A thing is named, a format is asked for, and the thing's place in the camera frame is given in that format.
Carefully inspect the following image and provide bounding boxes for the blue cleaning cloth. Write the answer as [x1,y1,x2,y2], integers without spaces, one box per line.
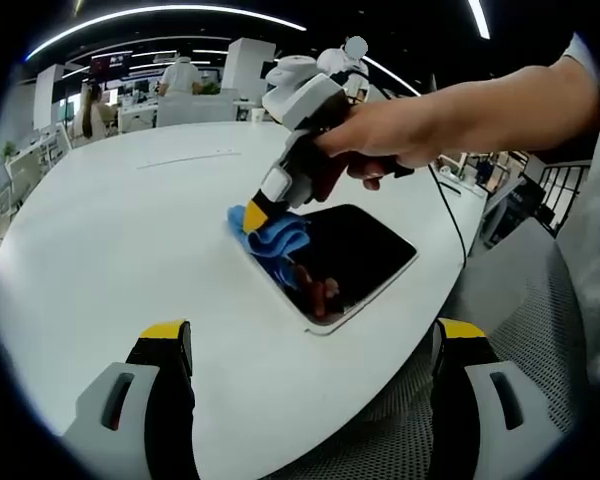
[227,202,312,261]

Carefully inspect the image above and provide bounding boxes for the black tablet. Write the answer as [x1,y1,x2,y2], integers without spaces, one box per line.
[239,202,420,337]

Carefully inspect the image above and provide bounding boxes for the person's right hand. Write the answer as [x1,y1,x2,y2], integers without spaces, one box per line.
[312,94,442,191]

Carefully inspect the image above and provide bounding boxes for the grey chair back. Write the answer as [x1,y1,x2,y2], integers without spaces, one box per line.
[155,94,236,126]

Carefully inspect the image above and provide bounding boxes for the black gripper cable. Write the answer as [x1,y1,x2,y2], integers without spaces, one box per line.
[426,162,469,269]

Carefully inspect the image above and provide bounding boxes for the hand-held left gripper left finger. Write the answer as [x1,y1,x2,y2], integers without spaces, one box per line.
[62,318,197,480]

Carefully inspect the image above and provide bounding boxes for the red wall screen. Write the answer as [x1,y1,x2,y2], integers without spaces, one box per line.
[90,52,132,79]

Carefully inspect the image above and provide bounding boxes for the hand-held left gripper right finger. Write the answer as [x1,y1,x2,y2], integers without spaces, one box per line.
[432,317,566,480]

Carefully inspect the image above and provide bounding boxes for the black metal rack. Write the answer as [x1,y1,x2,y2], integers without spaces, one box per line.
[537,162,594,236]

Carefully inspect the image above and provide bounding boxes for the grey mesh office chair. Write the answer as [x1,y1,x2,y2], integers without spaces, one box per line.
[279,219,596,480]

